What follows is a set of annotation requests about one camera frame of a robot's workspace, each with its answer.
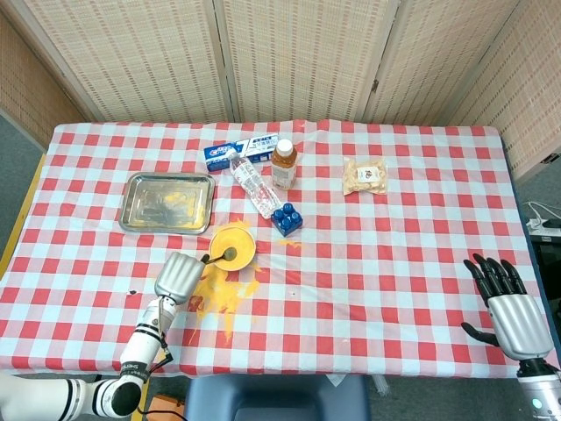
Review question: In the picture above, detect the black box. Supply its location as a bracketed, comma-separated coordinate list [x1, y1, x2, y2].
[529, 232, 561, 308]

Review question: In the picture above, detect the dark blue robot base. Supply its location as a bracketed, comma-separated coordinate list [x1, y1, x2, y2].
[183, 375, 372, 421]

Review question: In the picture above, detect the red white checkered tablecloth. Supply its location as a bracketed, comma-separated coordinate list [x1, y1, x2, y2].
[0, 118, 561, 379]

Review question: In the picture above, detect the clear bag of nuts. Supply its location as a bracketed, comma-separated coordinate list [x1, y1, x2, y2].
[342, 156, 389, 196]

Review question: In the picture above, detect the clear plastic water bottle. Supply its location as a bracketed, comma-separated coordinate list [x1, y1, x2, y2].
[225, 151, 284, 220]

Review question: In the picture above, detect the metal tray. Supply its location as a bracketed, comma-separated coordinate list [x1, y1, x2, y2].
[118, 172, 217, 236]

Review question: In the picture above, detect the blue toy building block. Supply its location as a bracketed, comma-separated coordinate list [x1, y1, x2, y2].
[270, 202, 304, 238]

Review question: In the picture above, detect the off-white bowl of yellow powder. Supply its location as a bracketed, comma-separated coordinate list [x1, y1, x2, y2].
[209, 225, 257, 272]

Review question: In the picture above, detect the beige woven folding screen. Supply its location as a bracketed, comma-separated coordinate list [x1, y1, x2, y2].
[0, 0, 561, 182]

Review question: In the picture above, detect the spilled yellow powder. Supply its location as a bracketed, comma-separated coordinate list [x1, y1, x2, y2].
[186, 218, 304, 352]

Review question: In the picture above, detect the orange object on floor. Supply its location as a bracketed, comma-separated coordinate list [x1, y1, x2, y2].
[142, 393, 186, 421]

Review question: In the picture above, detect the blue white toothpaste box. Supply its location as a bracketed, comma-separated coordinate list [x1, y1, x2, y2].
[202, 132, 281, 173]

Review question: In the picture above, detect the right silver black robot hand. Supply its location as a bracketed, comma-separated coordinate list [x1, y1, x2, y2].
[460, 253, 554, 362]

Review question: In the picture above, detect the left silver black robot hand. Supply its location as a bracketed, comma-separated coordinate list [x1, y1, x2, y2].
[153, 251, 210, 305]

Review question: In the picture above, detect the amber tea bottle white cap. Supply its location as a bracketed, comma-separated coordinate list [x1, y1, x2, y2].
[270, 138, 299, 191]

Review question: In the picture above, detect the white power strip with cables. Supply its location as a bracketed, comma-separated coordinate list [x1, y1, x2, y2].
[524, 200, 561, 232]

